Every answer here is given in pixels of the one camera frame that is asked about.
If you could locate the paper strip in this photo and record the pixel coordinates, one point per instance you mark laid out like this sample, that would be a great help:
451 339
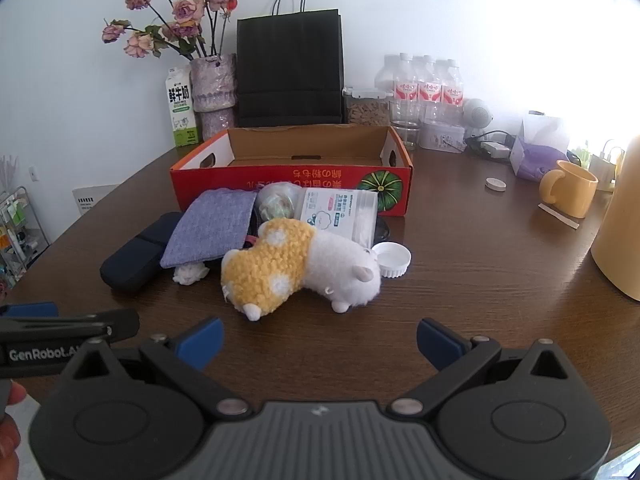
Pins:
557 216

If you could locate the crumpled white tissue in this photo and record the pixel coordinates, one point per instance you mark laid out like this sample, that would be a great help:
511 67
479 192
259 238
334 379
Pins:
190 274

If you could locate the purple textured vase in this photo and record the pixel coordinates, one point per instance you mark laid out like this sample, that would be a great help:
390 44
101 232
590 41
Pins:
212 90

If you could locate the clear glass cup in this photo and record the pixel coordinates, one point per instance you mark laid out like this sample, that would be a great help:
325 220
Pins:
406 130

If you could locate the black paper bag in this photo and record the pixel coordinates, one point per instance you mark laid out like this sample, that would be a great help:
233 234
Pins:
290 70

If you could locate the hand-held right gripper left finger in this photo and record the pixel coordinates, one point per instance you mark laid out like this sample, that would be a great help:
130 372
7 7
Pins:
206 342

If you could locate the pack of water bottles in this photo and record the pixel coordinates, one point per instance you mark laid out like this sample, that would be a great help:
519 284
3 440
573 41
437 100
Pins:
430 87

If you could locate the navy case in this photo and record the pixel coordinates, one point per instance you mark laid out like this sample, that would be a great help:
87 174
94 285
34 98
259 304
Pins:
130 260

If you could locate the yellow white plush toy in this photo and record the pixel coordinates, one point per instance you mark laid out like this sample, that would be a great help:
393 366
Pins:
280 260

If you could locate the yellow kettle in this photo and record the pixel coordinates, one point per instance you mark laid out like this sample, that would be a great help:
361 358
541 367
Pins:
620 240

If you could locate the white jar lid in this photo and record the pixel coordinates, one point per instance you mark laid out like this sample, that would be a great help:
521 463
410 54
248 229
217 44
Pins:
392 259

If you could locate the purple cloth pouch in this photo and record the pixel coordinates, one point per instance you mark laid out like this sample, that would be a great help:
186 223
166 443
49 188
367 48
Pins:
210 225

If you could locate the dried pink flowers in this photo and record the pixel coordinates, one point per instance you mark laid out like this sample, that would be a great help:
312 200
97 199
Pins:
187 10

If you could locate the white round device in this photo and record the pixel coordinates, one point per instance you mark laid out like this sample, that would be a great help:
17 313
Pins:
477 112

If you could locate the white power adapter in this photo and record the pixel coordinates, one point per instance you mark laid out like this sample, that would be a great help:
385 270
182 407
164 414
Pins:
495 150

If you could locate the yellow mug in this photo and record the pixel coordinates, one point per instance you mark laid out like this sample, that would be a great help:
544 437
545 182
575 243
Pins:
575 190

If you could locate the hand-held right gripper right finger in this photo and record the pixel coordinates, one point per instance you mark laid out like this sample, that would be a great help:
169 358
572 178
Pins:
436 342

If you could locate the clear flower ball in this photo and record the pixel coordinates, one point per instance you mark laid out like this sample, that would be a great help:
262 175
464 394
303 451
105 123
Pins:
275 201

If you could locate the cotton swab box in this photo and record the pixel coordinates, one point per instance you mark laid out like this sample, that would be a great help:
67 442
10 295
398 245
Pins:
335 210

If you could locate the purple tissue pack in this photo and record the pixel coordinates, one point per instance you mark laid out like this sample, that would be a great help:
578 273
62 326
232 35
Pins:
537 162

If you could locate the white green milk carton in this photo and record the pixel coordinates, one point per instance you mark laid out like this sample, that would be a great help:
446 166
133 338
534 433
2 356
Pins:
180 110

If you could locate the person's left hand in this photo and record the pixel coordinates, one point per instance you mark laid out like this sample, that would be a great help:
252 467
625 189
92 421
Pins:
14 394

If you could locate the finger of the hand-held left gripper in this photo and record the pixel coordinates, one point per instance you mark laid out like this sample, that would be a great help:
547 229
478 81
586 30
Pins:
30 309
75 324

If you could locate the white round tin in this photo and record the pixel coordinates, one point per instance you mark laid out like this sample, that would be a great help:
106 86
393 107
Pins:
442 137

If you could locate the clear snack container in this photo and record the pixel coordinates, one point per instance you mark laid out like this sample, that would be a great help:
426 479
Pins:
367 110

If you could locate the red cardboard box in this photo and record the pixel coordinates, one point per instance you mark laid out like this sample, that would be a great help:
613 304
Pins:
235 182

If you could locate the white labelled box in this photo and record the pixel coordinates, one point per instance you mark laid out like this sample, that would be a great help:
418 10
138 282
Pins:
92 199

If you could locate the small white cap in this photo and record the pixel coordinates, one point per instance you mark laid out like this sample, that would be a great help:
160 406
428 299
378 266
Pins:
495 184

